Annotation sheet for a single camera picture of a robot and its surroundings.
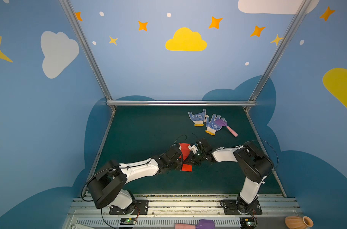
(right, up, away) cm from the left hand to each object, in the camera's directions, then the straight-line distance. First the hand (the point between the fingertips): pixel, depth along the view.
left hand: (183, 164), depth 85 cm
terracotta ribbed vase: (+52, -21, -21) cm, 60 cm away
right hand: (0, 0, +5) cm, 5 cm away
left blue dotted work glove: (+14, +28, +29) cm, 43 cm away
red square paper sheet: (+2, +5, +14) cm, 15 cm away
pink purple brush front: (+9, -25, -16) cm, 31 cm away
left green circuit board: (-29, -25, -14) cm, 41 cm away
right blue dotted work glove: (+24, +22, +25) cm, 41 cm away
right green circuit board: (+32, -26, -14) cm, 43 cm away
